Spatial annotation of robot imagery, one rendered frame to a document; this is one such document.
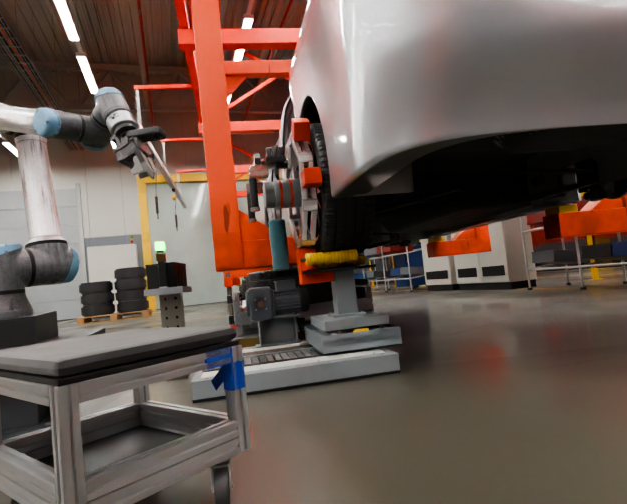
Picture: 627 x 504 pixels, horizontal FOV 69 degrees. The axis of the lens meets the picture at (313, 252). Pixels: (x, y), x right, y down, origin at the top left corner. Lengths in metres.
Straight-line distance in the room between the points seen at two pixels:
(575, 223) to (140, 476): 3.08
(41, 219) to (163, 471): 1.42
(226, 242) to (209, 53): 1.12
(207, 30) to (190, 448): 2.53
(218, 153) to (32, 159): 1.01
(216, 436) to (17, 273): 1.25
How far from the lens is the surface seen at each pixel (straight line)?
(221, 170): 2.72
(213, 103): 2.85
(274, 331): 2.61
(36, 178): 2.15
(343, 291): 2.21
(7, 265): 1.99
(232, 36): 5.89
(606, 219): 3.62
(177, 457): 0.89
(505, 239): 6.74
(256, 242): 2.65
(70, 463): 0.80
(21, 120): 1.86
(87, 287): 10.61
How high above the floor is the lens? 0.42
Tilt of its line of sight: 3 degrees up
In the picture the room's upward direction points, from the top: 6 degrees counter-clockwise
